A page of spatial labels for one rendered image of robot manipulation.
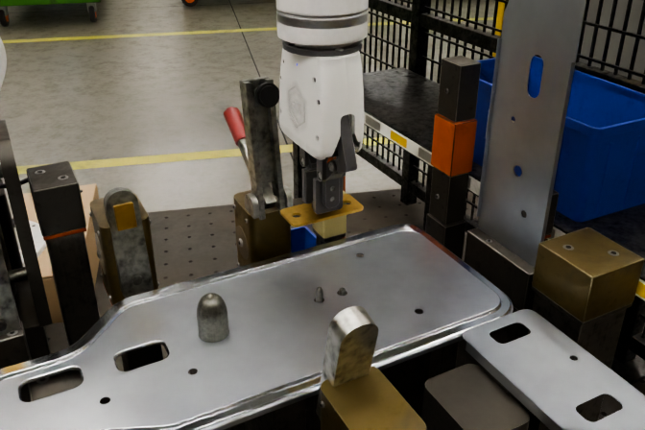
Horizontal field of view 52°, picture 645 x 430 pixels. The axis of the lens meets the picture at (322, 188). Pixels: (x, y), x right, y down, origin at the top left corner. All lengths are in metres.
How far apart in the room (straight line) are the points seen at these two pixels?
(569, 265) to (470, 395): 0.18
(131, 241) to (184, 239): 0.68
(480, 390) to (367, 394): 0.15
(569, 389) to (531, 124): 0.30
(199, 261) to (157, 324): 0.66
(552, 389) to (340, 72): 0.36
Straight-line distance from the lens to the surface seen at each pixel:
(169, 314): 0.76
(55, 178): 0.83
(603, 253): 0.80
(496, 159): 0.87
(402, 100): 1.30
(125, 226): 0.80
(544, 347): 0.74
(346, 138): 0.62
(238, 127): 0.89
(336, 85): 0.60
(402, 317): 0.75
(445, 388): 0.70
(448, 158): 0.98
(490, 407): 0.69
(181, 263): 1.41
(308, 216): 0.69
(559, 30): 0.77
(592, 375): 0.72
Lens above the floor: 1.45
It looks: 27 degrees down
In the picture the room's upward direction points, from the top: straight up
